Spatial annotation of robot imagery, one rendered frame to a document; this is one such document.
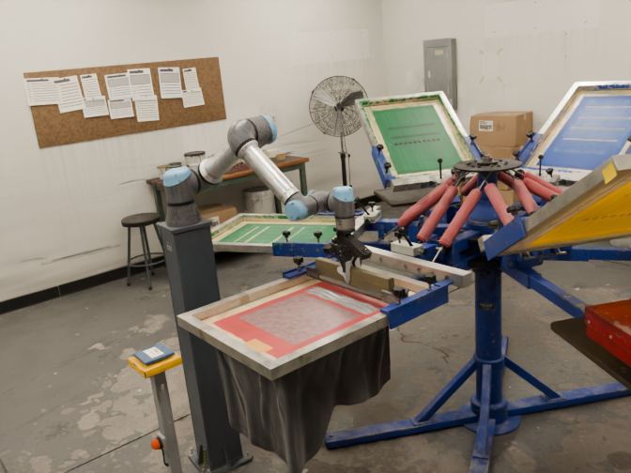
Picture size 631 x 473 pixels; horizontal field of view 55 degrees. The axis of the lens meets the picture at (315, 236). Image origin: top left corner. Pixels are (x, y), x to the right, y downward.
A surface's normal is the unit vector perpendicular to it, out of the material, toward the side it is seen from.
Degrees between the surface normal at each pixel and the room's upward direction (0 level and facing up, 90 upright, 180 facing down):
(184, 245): 90
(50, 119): 90
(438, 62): 90
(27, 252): 90
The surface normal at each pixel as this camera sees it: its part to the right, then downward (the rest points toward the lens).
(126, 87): 0.62, 0.14
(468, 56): -0.77, 0.25
